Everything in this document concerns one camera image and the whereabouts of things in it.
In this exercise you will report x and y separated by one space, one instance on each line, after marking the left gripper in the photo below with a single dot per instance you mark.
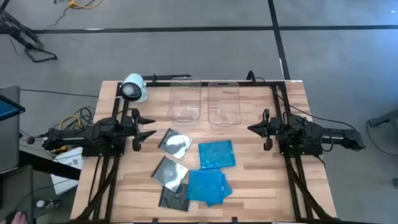
132 130

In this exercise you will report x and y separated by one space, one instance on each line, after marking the clear plastic bin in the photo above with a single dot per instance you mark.
224 105
184 102

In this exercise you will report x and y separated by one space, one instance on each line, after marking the white cardboard box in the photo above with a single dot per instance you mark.
66 158

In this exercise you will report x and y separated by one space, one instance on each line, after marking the blue screen tablet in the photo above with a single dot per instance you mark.
7 109

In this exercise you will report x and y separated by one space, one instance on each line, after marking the white round cap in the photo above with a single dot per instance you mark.
40 203

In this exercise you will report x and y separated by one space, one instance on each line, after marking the person's hand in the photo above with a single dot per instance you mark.
21 218

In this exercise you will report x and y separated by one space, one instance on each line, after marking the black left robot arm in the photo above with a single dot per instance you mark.
93 133

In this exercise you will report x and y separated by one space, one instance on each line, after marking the dark grey desk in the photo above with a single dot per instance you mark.
15 186

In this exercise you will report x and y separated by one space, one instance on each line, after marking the grey cabinet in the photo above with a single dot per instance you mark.
9 140

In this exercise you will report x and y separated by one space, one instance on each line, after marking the black floor beam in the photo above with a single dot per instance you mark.
46 165

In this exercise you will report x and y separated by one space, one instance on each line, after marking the clear jewel case black tray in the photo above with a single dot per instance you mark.
174 200

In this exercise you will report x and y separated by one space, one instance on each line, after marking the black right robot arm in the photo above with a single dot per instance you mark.
311 135

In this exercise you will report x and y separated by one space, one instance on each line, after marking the small black gadget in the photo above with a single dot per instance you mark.
53 204

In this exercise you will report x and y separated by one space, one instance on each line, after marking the black metal table frame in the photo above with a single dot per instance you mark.
158 84

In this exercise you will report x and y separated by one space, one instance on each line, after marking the black tripod stand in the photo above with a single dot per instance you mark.
17 30

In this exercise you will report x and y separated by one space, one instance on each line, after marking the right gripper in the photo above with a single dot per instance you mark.
273 130

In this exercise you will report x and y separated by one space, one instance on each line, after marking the grey stand leg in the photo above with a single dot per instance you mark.
387 117

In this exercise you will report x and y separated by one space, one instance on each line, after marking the clear jewel case silver disc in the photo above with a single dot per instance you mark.
170 173
174 143

